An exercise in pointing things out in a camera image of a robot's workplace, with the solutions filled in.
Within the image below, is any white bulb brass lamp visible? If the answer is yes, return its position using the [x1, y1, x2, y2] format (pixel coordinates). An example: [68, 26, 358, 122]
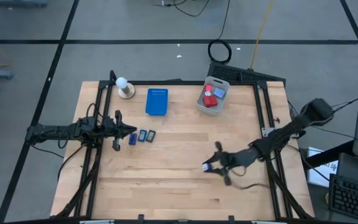
[115, 77, 136, 100]

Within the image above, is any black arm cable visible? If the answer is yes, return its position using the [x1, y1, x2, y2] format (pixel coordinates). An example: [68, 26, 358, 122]
[29, 102, 105, 183]
[227, 167, 270, 191]

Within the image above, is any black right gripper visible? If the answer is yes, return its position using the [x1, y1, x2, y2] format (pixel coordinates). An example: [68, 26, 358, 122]
[203, 141, 258, 187]

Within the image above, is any yellow hanging cable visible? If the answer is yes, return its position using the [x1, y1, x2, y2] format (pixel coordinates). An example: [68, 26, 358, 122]
[249, 0, 275, 70]

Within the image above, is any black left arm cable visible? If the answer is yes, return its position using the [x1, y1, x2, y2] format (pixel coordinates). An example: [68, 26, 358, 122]
[29, 102, 105, 183]

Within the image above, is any black keyboard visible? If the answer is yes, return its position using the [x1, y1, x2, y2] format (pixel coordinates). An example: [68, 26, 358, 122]
[328, 173, 358, 223]

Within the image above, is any black hanging cable with coil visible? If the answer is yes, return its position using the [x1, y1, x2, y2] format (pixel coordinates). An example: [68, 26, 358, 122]
[207, 0, 233, 65]

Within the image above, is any black floor cable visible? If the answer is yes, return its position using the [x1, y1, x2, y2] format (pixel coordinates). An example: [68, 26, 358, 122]
[152, 0, 211, 18]

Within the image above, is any blue plastic basket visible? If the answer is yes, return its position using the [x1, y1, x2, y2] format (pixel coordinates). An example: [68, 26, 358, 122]
[145, 88, 170, 117]

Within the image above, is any grey plastic bin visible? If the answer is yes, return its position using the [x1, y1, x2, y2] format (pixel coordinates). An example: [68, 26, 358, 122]
[196, 75, 231, 116]

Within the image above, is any black aluminium table frame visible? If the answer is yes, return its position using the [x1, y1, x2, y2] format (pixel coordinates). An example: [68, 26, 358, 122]
[53, 70, 315, 220]

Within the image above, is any black desk bar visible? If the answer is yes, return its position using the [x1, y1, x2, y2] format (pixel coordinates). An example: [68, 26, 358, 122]
[303, 139, 354, 169]

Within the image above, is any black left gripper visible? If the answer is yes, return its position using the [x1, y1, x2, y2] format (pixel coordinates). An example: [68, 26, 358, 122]
[103, 110, 137, 152]

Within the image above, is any light blue multiport charger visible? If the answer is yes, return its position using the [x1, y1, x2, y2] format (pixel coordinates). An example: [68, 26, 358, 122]
[213, 88, 227, 100]

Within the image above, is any red square plug charger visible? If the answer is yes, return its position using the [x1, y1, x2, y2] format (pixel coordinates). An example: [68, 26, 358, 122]
[202, 95, 219, 109]

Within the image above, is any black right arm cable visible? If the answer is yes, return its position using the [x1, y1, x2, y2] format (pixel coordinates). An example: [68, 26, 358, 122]
[227, 167, 270, 191]

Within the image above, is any black base power cable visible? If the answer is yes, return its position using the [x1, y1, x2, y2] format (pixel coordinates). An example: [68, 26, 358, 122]
[286, 97, 358, 183]

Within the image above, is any white paper sheet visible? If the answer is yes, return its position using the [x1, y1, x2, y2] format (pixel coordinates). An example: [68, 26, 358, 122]
[307, 146, 339, 188]

